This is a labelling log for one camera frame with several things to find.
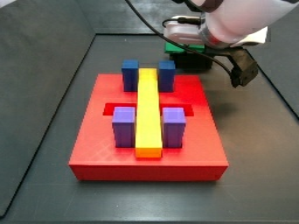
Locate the black cable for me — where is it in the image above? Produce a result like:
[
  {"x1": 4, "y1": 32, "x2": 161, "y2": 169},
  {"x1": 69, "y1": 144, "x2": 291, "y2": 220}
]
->
[{"x1": 124, "y1": 0, "x2": 239, "y2": 80}]

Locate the red base board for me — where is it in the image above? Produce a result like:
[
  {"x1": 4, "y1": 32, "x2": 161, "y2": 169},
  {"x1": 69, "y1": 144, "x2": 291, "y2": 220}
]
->
[{"x1": 69, "y1": 74, "x2": 229, "y2": 181}]

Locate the purple left front post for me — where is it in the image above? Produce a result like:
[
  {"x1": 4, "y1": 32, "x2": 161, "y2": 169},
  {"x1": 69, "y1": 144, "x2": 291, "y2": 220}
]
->
[{"x1": 112, "y1": 107, "x2": 136, "y2": 148}]

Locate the blue right rear post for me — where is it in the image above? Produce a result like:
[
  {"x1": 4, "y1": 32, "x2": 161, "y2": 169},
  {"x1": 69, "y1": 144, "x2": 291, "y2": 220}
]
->
[{"x1": 157, "y1": 60, "x2": 175, "y2": 93}]

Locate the black fixture stand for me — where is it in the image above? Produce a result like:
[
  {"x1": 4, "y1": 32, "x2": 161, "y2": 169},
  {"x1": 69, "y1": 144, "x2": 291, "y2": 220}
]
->
[{"x1": 171, "y1": 53, "x2": 212, "y2": 70}]

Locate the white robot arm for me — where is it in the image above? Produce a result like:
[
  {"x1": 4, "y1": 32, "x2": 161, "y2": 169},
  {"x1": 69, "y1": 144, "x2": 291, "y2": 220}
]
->
[{"x1": 163, "y1": 0, "x2": 299, "y2": 49}]

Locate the blue post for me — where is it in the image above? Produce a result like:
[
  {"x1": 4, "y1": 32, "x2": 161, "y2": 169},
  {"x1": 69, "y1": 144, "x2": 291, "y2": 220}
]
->
[
  {"x1": 121, "y1": 59, "x2": 138, "y2": 92},
  {"x1": 157, "y1": 60, "x2": 175, "y2": 93}
]

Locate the purple right front post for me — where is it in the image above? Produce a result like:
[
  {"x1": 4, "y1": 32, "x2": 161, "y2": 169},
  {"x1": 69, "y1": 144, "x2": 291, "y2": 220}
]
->
[{"x1": 163, "y1": 108, "x2": 185, "y2": 148}]

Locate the green stepped block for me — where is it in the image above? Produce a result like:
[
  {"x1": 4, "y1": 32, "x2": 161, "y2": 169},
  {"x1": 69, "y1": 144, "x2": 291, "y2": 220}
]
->
[{"x1": 164, "y1": 43, "x2": 204, "y2": 54}]

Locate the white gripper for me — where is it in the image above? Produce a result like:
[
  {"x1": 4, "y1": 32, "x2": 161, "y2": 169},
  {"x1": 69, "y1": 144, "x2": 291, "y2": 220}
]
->
[{"x1": 163, "y1": 16, "x2": 267, "y2": 47}]

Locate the yellow long bar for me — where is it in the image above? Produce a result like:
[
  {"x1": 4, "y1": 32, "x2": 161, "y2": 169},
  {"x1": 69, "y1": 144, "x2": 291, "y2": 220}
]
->
[{"x1": 134, "y1": 68, "x2": 163, "y2": 158}]

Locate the purple post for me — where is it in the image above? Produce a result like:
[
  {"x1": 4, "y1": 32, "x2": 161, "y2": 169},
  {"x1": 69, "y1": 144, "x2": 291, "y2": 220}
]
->
[
  {"x1": 163, "y1": 108, "x2": 185, "y2": 148},
  {"x1": 112, "y1": 107, "x2": 136, "y2": 148}
]

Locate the blue left rear post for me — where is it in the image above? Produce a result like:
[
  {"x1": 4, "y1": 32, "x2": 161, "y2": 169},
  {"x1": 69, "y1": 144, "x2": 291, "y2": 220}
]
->
[{"x1": 121, "y1": 59, "x2": 138, "y2": 92}]

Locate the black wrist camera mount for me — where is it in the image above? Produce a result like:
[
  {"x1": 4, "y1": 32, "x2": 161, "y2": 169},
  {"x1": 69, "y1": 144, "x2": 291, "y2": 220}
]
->
[{"x1": 205, "y1": 47, "x2": 257, "y2": 88}]

